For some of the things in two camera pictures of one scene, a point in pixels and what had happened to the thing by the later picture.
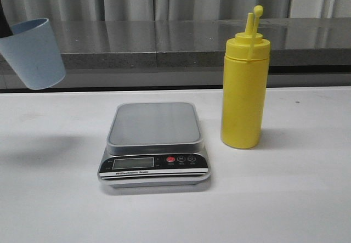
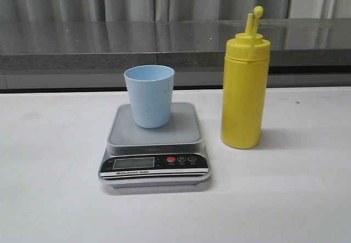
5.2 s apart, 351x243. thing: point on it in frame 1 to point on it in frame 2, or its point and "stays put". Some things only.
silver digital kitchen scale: [154, 144] stays put
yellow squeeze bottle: [245, 85] stays put
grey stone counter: [127, 54] stays put
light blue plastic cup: [32, 52] to [151, 89]
